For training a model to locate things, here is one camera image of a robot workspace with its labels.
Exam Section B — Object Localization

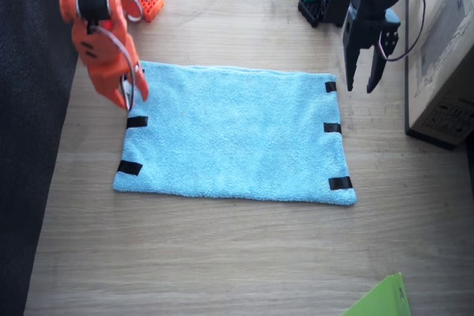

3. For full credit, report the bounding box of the light blue towel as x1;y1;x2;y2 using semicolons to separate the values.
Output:
112;60;358;209

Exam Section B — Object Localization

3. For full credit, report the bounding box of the brown cardboard box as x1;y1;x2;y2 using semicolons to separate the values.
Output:
404;0;474;150

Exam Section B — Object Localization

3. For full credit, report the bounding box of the dark grey foam panel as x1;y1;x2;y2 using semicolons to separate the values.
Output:
0;0;84;316

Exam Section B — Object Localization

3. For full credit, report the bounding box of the lime green plastic sheet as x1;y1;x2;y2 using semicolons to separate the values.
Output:
340;272;412;316

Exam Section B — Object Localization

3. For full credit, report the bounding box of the thin servo wire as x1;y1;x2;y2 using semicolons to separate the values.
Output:
88;0;144;112
379;0;427;62

